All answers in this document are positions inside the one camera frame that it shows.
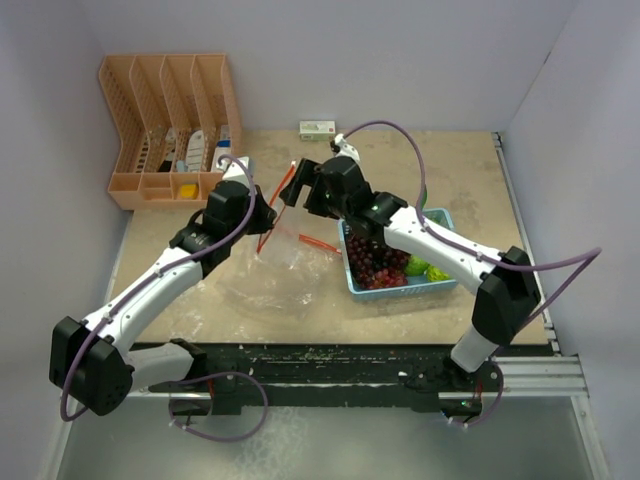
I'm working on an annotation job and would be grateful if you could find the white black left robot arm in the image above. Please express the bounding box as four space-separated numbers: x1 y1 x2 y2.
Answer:
49 181 275 421

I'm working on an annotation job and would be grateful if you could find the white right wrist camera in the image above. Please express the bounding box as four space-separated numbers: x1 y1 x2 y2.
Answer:
330 133 360 163

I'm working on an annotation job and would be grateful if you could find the dark red grape bunch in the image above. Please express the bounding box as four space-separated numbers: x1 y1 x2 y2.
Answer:
346 235 409 290

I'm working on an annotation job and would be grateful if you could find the green custard apple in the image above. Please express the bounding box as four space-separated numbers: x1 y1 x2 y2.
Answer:
404 255 429 277

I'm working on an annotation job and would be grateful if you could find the clear zip top bag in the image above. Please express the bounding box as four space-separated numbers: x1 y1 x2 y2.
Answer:
219 162 341 322

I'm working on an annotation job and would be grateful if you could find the black metal base frame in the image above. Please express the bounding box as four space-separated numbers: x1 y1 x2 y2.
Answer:
149 343 504 418

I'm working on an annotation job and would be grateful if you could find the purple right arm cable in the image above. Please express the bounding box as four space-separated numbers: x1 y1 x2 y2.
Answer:
339 119 603 431

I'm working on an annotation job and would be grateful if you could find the white blue box in organizer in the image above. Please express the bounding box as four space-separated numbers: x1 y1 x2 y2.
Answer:
210 125 231 172

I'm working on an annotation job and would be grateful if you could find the yellow block in organizer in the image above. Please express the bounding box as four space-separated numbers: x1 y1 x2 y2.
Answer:
178 184 199 200

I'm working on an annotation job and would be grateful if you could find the white bottle in organizer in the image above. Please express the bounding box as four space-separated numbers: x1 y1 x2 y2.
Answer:
184 130 205 172

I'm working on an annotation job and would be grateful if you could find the light blue plastic basket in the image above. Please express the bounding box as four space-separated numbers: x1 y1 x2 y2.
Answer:
338 220 457 302

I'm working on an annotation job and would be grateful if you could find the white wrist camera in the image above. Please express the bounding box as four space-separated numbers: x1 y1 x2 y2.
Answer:
221 156 255 186
330 133 360 163

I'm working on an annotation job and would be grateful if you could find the small green white box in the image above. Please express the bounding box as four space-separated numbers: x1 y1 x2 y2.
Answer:
299 120 337 142

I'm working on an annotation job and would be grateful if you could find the aluminium rail frame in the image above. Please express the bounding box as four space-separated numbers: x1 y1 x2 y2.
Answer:
489 131 611 480

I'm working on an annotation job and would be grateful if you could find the orange plastic file organizer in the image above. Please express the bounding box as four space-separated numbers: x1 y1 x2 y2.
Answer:
99 53 243 211

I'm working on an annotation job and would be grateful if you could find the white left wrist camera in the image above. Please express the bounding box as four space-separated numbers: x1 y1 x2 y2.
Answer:
221 156 255 186

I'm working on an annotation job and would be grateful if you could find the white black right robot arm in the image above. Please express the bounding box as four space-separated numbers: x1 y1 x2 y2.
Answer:
279 156 541 391

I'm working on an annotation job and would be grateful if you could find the yellow-green custard apple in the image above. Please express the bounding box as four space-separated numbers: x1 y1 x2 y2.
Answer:
426 265 450 282

